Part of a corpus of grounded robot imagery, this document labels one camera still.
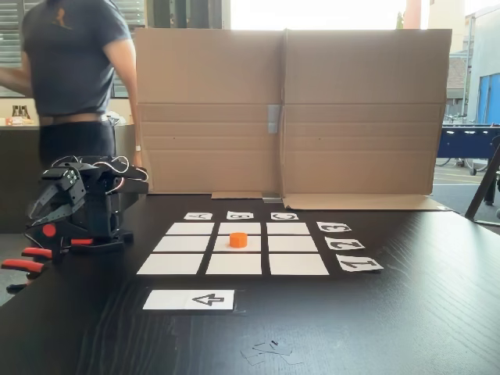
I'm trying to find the white nine-square grid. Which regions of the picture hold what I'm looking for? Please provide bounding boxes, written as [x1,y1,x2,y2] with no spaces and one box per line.
[136,221,331,277]

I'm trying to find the black clamp with red knob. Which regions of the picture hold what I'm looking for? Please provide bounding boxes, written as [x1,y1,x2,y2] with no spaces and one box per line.
[41,222,97,266]

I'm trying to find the dark wooden counter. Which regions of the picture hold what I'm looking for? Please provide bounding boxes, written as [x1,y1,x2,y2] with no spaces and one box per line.
[0,123,138,234]

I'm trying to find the person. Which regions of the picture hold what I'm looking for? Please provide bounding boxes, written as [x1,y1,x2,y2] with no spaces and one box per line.
[0,0,144,169]

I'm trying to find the white arrow paper sheet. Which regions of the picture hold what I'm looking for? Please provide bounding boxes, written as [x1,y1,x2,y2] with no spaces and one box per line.
[142,289,235,311]

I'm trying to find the clear tape scraps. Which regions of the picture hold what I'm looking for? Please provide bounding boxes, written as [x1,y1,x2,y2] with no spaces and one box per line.
[240,337,304,367]

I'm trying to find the paper sheet number 3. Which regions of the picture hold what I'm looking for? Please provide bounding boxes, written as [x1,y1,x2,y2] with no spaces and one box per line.
[316,221,352,234]

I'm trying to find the paper sheet number 2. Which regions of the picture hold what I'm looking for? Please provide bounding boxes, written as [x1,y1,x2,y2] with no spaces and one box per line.
[324,236,366,251]

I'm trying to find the brown cardboard screen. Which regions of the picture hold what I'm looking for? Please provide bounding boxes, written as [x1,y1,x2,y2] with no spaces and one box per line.
[134,27,453,212]

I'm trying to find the paper sheet number 1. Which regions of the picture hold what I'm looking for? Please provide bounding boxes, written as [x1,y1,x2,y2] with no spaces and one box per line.
[335,254,384,273]

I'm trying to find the blue foosball table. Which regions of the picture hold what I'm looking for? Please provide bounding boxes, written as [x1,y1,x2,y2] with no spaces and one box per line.
[437,123,500,177]

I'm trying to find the black stand leg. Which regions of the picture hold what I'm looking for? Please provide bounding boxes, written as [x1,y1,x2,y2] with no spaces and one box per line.
[464,136,500,230]

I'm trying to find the red white servo cable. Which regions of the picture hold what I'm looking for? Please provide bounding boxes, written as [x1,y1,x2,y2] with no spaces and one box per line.
[58,155,149,196]

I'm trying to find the clamp with orange handles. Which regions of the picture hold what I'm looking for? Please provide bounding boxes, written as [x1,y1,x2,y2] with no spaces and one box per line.
[0,245,54,294]

